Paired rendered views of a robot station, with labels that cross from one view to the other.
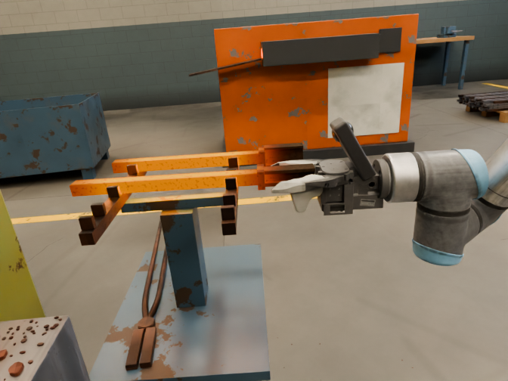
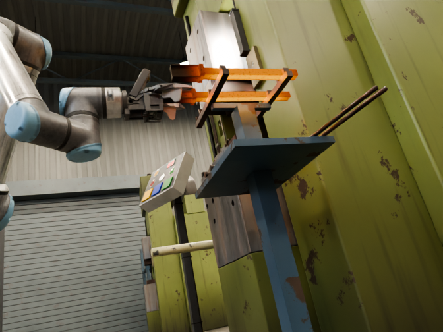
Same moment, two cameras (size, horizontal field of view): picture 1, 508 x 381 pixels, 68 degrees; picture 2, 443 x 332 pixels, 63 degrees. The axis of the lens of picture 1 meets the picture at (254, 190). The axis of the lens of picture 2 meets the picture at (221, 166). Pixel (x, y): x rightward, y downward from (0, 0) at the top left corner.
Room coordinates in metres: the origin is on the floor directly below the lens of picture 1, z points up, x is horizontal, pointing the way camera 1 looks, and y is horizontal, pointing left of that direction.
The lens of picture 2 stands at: (1.58, -0.36, 0.30)
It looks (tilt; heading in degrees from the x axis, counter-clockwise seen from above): 21 degrees up; 157
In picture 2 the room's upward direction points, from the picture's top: 12 degrees counter-clockwise
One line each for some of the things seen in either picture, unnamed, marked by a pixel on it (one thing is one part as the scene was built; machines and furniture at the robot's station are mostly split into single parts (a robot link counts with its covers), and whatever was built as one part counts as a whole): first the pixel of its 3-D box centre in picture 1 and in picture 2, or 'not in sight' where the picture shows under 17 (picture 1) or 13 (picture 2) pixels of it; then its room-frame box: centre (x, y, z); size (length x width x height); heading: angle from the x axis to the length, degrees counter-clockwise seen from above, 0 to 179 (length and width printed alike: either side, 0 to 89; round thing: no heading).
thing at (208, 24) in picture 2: not in sight; (235, 56); (0.12, 0.47, 1.56); 0.42 x 0.39 x 0.40; 92
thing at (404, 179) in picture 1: (394, 177); (114, 102); (0.63, -0.26, 0.92); 0.10 x 0.05 x 0.09; 178
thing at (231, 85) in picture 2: not in sight; (242, 98); (0.07, 0.47, 1.32); 0.42 x 0.20 x 0.10; 92
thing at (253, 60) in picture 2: not in sight; (255, 67); (0.39, 0.40, 1.27); 0.09 x 0.02 x 0.17; 2
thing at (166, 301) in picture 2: not in sight; (198, 246); (-5.13, 1.63, 1.45); 2.20 x 1.23 x 2.90; 91
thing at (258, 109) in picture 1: (299, 89); not in sight; (3.94, -0.55, 0.63); 2.10 x 1.12 x 1.25; 91
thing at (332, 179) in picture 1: (323, 179); not in sight; (0.60, -0.12, 0.94); 0.09 x 0.05 x 0.02; 115
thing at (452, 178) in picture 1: (443, 176); (83, 104); (0.63, -0.35, 0.92); 0.12 x 0.09 x 0.10; 88
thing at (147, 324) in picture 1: (157, 265); (302, 147); (0.77, 0.24, 0.68); 0.60 x 0.04 x 0.01; 6
